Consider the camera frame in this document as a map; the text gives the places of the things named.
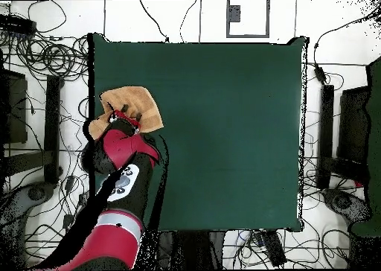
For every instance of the black power adapter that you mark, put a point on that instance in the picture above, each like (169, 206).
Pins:
(320, 74)
(70, 183)
(68, 221)

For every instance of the black power strip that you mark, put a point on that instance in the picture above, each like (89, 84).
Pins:
(18, 25)
(273, 247)

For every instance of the green hanging cloth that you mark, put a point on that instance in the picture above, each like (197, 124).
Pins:
(375, 134)

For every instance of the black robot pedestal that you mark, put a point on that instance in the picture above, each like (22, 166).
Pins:
(193, 250)

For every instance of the black stand bar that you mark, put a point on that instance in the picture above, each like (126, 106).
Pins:
(326, 134)
(52, 128)

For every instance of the dark green table cloth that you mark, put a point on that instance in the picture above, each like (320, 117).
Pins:
(223, 119)

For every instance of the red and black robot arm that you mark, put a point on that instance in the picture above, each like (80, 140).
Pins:
(119, 193)

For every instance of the dark grey block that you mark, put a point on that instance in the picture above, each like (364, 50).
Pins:
(235, 15)

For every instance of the orange terry towel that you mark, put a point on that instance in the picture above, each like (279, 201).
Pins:
(143, 101)

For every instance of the black furniture panel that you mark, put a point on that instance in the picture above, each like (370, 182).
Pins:
(15, 110)
(354, 125)

